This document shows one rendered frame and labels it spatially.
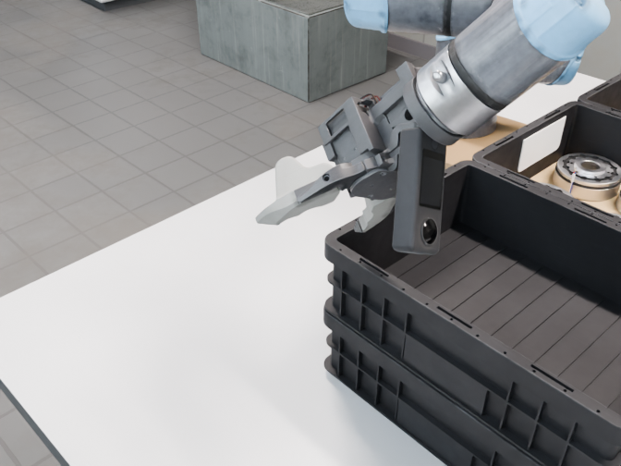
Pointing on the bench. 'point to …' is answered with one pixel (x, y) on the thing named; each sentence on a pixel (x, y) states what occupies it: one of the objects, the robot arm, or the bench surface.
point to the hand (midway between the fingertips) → (310, 233)
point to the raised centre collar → (590, 164)
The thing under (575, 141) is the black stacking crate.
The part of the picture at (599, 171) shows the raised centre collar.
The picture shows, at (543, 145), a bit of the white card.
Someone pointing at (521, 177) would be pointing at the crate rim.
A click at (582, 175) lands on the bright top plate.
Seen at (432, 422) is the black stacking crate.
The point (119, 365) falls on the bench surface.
